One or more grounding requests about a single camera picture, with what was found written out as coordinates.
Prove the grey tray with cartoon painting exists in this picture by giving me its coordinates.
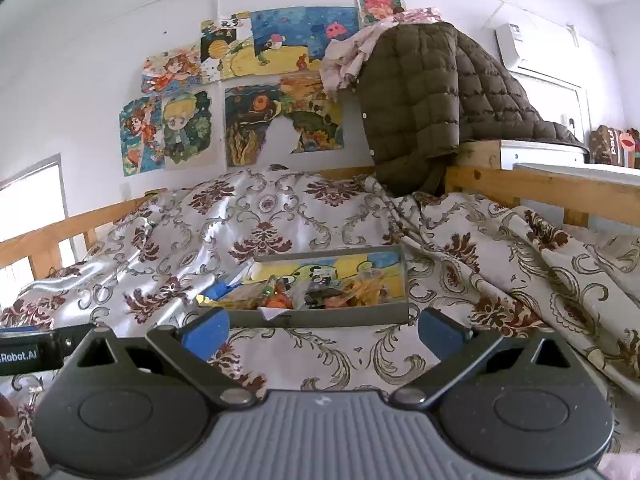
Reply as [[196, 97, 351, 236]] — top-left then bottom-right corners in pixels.
[[196, 246, 410, 328]]

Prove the white cabinet top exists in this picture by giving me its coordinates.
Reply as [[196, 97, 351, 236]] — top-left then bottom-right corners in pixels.
[[499, 140, 639, 185]]

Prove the pink floral cloth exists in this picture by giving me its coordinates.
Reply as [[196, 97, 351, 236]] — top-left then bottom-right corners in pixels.
[[319, 8, 442, 100]]

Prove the floral satin bed cover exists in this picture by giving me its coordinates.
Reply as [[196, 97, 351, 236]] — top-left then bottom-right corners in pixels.
[[1, 170, 639, 457]]

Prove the torn swirl landscape poster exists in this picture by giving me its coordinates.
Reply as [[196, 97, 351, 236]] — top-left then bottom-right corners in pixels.
[[224, 74, 345, 167]]

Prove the olive quilted puffer jacket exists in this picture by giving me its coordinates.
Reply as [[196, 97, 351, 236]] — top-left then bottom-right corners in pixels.
[[356, 22, 582, 196]]

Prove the wooden bed frame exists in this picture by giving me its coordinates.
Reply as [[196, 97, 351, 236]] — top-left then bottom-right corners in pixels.
[[1, 155, 639, 280]]

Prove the gold foil snack wrapper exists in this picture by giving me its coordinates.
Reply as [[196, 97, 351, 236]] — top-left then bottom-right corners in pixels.
[[344, 272, 392, 307]]

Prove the window with white frame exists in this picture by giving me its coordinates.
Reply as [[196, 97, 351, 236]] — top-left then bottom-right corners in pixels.
[[0, 153, 68, 281]]

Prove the red haired girl poster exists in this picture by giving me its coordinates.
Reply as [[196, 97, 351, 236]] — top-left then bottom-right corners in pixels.
[[356, 0, 406, 28]]

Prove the planet space poster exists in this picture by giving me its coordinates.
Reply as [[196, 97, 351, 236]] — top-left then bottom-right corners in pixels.
[[200, 11, 255, 84]]

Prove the orange haired girl poster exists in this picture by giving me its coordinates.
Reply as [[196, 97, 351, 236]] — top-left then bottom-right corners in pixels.
[[141, 42, 202, 96]]

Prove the brown patterned bag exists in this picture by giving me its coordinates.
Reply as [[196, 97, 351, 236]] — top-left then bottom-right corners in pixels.
[[588, 125, 640, 169]]

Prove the orange round snack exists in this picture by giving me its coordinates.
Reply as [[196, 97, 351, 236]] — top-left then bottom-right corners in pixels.
[[264, 290, 293, 309]]

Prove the white air conditioner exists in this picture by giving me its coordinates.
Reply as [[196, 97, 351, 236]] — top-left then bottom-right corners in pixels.
[[495, 23, 582, 87]]

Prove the anime children poster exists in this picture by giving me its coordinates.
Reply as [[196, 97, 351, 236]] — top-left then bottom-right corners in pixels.
[[119, 90, 217, 177]]

